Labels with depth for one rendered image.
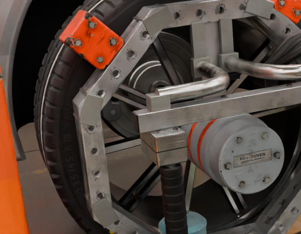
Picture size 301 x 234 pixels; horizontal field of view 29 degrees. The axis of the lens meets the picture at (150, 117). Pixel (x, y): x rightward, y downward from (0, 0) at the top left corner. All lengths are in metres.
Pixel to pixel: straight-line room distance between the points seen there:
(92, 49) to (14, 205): 0.30
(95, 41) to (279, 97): 0.34
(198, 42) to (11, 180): 0.42
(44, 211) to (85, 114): 2.07
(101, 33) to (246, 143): 0.32
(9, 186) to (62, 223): 1.96
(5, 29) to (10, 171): 0.55
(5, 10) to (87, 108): 0.47
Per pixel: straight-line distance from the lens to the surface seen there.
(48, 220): 2.98
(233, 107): 0.94
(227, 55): 1.12
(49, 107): 1.15
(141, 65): 1.63
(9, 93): 1.47
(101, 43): 1.05
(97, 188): 1.11
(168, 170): 0.89
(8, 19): 1.45
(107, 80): 1.06
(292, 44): 1.09
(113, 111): 1.60
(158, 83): 1.59
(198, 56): 1.10
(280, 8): 1.18
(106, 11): 1.14
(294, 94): 0.99
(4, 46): 1.45
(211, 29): 1.12
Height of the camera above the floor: 1.21
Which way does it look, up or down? 15 degrees down
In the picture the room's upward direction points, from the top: 6 degrees counter-clockwise
